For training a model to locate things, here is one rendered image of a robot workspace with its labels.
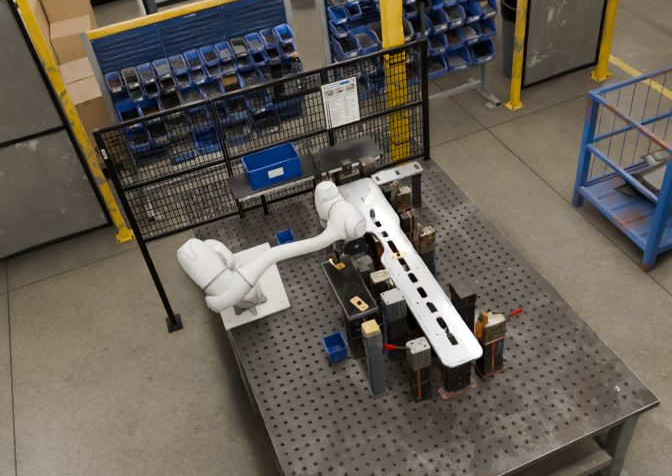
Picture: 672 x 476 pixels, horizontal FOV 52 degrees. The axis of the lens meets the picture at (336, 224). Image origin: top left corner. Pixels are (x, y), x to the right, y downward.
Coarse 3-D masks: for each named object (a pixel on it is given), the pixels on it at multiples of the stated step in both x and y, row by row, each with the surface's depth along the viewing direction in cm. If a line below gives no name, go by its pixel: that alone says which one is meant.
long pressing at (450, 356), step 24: (360, 192) 380; (384, 216) 363; (384, 240) 349; (408, 240) 348; (384, 264) 336; (408, 264) 334; (408, 288) 322; (432, 288) 321; (456, 312) 309; (432, 336) 300; (456, 336) 298; (456, 360) 289
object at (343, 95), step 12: (324, 84) 384; (336, 84) 387; (348, 84) 390; (324, 96) 389; (336, 96) 392; (348, 96) 395; (324, 108) 394; (336, 108) 397; (348, 108) 400; (336, 120) 402; (348, 120) 405; (360, 120) 408
